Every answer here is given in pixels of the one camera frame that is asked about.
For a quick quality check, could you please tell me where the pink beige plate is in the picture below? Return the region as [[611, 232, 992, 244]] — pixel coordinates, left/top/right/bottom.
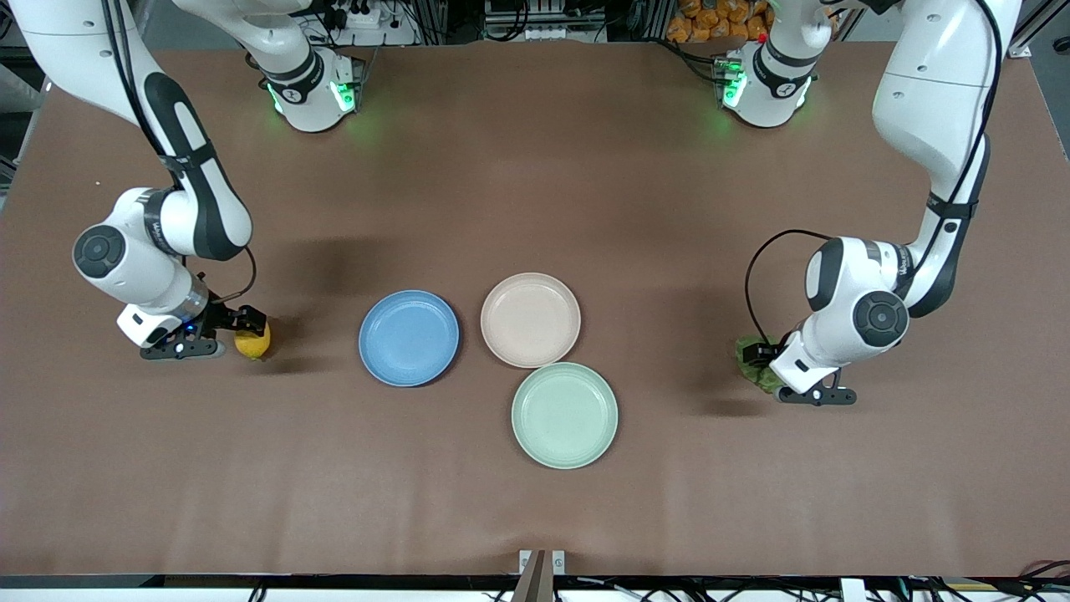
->
[[481, 273, 582, 369]]

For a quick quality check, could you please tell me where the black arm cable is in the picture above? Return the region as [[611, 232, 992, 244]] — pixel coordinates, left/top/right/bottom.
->
[[743, 0, 1005, 345], [100, 0, 257, 307]]

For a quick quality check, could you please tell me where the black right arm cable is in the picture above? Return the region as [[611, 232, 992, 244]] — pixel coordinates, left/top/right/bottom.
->
[[100, 0, 257, 307]]

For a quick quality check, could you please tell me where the white power strip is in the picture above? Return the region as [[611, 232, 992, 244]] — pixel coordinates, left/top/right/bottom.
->
[[324, 0, 419, 47], [485, 0, 608, 43]]

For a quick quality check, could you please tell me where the bag of orange fruit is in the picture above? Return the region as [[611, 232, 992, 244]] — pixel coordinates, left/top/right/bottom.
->
[[666, 0, 774, 43]]

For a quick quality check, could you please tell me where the aluminium frame profile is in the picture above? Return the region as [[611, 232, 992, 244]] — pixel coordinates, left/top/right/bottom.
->
[[1006, 0, 1070, 59]]

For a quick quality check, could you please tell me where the blue plate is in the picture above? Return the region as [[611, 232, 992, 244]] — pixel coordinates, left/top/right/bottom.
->
[[359, 290, 461, 388]]

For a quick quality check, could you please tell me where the brown table cover sheet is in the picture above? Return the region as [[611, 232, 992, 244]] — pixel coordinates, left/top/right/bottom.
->
[[0, 40, 1070, 578]]

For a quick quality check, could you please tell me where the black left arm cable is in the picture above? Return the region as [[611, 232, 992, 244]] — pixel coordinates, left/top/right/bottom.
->
[[743, 0, 1005, 345]]

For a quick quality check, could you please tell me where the metal camera post bracket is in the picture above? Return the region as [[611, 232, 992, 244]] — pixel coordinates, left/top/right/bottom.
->
[[518, 549, 566, 602]]

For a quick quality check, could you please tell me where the green lettuce leaf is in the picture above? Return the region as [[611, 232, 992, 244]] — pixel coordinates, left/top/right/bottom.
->
[[733, 334, 787, 395]]

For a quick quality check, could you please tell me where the yellow lemon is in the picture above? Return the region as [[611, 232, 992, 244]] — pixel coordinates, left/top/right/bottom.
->
[[233, 323, 272, 361]]

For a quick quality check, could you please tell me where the mint green plate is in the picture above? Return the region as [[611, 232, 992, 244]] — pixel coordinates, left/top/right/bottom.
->
[[511, 362, 619, 470]]

